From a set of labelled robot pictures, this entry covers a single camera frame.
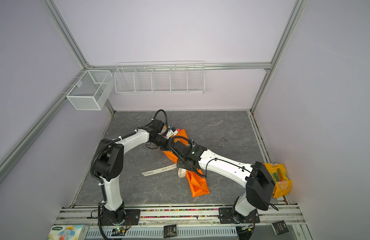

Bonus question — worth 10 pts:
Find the orange wrapping paper sheet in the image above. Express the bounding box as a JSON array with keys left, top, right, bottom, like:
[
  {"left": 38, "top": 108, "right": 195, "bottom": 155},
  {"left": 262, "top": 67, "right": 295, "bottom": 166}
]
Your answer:
[{"left": 164, "top": 129, "right": 210, "bottom": 198}]

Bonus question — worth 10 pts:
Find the white ribbon strip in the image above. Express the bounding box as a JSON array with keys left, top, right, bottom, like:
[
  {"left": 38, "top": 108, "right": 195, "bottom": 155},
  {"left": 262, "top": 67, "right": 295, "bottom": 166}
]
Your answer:
[{"left": 142, "top": 164, "right": 187, "bottom": 178}]

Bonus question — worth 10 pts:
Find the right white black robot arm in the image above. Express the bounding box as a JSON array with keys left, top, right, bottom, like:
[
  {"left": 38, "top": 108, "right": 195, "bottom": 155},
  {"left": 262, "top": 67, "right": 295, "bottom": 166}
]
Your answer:
[{"left": 168, "top": 140, "right": 276, "bottom": 219}]

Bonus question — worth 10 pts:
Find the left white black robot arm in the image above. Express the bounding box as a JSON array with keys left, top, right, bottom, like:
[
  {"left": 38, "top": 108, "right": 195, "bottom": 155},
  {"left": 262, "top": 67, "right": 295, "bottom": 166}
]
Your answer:
[{"left": 90, "top": 119, "right": 173, "bottom": 219}]

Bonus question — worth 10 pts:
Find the black square card middle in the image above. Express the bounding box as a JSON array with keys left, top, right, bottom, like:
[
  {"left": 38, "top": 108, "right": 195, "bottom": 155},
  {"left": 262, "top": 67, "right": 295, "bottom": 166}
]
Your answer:
[{"left": 163, "top": 225, "right": 178, "bottom": 239}]

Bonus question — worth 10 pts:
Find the black square card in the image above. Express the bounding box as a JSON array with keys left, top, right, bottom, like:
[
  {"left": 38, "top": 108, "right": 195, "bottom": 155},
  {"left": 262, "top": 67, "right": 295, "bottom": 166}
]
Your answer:
[
  {"left": 271, "top": 221, "right": 290, "bottom": 236},
  {"left": 163, "top": 225, "right": 178, "bottom": 239}
]

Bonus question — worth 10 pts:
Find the yellow snack bag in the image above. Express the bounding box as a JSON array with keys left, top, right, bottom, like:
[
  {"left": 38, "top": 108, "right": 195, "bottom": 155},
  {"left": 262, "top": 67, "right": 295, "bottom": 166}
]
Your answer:
[{"left": 264, "top": 163, "right": 292, "bottom": 198}]

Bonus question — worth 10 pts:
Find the black square card right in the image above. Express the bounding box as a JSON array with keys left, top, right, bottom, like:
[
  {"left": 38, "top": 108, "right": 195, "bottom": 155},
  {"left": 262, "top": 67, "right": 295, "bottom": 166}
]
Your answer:
[{"left": 271, "top": 221, "right": 290, "bottom": 236}]

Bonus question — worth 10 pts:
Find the tissue pack with elephant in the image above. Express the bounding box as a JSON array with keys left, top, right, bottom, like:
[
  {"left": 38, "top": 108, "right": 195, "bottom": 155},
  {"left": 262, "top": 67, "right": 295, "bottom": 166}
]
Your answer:
[{"left": 47, "top": 225, "right": 89, "bottom": 240}]

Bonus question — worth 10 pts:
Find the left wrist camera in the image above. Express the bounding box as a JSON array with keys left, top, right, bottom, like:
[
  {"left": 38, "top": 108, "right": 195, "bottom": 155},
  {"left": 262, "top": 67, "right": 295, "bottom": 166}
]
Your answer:
[{"left": 164, "top": 129, "right": 178, "bottom": 139}]

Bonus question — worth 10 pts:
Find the long white wire rack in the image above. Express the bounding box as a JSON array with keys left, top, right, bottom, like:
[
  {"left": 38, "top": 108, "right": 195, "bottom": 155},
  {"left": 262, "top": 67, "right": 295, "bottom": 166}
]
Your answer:
[{"left": 114, "top": 61, "right": 206, "bottom": 94}]

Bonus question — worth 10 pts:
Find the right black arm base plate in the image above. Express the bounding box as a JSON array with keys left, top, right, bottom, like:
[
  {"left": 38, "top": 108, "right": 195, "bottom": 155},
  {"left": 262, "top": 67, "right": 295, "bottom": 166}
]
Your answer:
[{"left": 218, "top": 207, "right": 260, "bottom": 224}]

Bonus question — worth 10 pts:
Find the small white wire basket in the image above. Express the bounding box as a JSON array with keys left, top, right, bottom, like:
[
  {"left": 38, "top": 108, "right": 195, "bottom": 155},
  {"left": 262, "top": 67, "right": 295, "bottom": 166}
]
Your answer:
[{"left": 66, "top": 70, "right": 115, "bottom": 111}]

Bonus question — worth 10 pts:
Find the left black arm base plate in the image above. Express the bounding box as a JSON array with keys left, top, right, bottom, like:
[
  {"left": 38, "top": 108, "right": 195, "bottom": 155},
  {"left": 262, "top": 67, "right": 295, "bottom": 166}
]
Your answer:
[{"left": 99, "top": 209, "right": 141, "bottom": 227}]

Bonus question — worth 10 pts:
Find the white slotted cable duct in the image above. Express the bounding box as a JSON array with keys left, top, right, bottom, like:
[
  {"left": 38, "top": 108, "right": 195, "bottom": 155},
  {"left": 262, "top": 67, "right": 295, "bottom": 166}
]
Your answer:
[{"left": 102, "top": 226, "right": 238, "bottom": 240}]

